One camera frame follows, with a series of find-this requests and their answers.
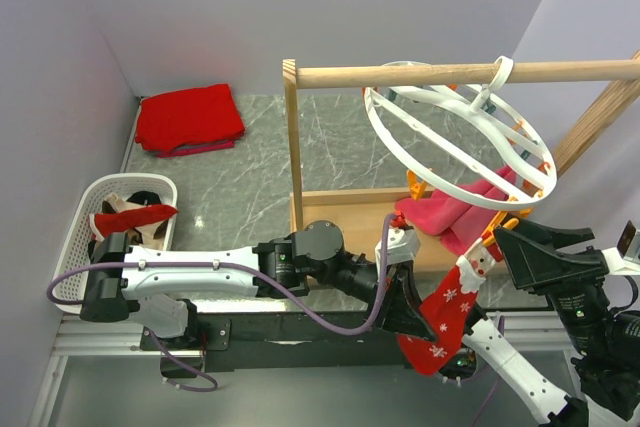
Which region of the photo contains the pink hanging cloth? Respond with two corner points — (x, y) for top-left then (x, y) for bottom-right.
(395, 171), (498, 256)

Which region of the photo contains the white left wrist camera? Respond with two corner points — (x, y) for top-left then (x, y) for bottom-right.
(375, 211), (421, 267)

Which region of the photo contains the black striped sock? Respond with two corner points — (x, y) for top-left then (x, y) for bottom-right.
(126, 190), (162, 209)

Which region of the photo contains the white perforated plastic basket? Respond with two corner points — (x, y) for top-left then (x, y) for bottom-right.
(53, 173), (178, 301)

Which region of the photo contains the cream brown striped sock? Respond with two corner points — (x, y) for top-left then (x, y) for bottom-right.
(100, 193), (173, 249)

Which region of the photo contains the red sock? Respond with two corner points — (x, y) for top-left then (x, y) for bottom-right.
(397, 237), (503, 376)
(89, 204), (178, 240)

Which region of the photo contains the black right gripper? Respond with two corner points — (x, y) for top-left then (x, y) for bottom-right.
(489, 203), (609, 350)

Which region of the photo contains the wooden clothes rack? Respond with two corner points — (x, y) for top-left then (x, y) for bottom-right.
(282, 58), (639, 257)

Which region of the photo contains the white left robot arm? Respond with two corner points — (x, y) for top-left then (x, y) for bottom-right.
(80, 221), (437, 349)

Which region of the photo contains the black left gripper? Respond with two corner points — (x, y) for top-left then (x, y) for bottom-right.
(307, 252), (439, 345)

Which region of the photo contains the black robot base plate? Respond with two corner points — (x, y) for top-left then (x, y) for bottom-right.
(161, 311), (410, 373)

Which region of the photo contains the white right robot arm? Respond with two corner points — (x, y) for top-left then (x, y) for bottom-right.
(438, 220), (639, 426)

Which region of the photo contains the orange clip back right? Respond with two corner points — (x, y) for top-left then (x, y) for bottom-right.
(537, 161), (552, 175)

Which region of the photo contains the folded red cloth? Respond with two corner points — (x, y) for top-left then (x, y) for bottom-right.
(134, 84), (245, 157)

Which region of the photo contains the orange clip right rim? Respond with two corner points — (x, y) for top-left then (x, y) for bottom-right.
(481, 211), (520, 248)

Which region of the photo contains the aluminium frame rail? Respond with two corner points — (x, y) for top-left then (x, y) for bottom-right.
(29, 319), (166, 427)

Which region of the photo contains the white round clip hanger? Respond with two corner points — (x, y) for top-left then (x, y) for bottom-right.
(363, 56), (558, 210)

